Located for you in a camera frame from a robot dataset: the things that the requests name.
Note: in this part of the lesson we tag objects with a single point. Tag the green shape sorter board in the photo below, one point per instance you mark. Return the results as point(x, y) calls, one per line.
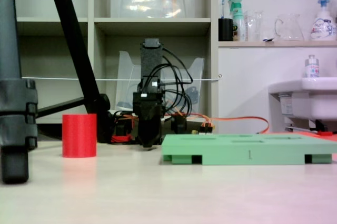
point(237, 153)

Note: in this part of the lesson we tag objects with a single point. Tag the small clear sanitizer bottle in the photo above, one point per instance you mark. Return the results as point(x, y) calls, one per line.
point(312, 69)

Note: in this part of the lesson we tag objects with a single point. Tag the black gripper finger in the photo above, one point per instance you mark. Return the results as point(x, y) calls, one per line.
point(155, 132)
point(144, 132)

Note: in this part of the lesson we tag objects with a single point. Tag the black tripod brace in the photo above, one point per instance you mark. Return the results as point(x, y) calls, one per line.
point(60, 107)

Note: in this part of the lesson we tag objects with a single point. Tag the black cup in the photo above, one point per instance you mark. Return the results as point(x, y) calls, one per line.
point(225, 30)

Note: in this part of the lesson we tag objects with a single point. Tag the grey tripod leg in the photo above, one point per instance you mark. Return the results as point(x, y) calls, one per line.
point(10, 50)

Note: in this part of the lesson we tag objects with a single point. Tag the white foam soap bottle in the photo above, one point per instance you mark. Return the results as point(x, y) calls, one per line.
point(323, 28)

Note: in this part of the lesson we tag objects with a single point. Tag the red base clamp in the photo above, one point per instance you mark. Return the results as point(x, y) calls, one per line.
point(121, 138)

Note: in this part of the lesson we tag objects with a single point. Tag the black table clamp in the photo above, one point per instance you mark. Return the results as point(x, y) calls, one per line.
point(122, 128)

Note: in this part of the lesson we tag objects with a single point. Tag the white sink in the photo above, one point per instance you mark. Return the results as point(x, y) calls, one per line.
point(316, 97)

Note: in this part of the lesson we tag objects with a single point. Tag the beige shelving unit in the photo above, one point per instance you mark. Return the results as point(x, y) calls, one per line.
point(90, 50)

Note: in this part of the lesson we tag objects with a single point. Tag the clear plastic cup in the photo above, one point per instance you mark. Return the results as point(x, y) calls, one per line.
point(255, 26)

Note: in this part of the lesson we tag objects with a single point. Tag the clear plastic file tray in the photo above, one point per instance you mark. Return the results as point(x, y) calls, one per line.
point(126, 76)

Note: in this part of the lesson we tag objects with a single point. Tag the green spray bottle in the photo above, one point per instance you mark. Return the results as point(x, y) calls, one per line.
point(238, 21)

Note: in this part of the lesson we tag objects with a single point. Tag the red cylinder block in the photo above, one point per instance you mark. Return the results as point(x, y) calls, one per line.
point(79, 136)

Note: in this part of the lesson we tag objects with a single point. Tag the small red piece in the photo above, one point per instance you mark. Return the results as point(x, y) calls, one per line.
point(325, 133)

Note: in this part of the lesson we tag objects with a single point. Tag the black tripod leg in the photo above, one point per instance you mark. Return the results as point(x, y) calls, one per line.
point(71, 37)

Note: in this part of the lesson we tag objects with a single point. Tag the clear glass pitcher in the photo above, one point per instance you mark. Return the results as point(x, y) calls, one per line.
point(291, 29)

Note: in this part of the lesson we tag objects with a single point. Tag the blue toothbrush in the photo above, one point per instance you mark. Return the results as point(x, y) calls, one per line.
point(223, 8)

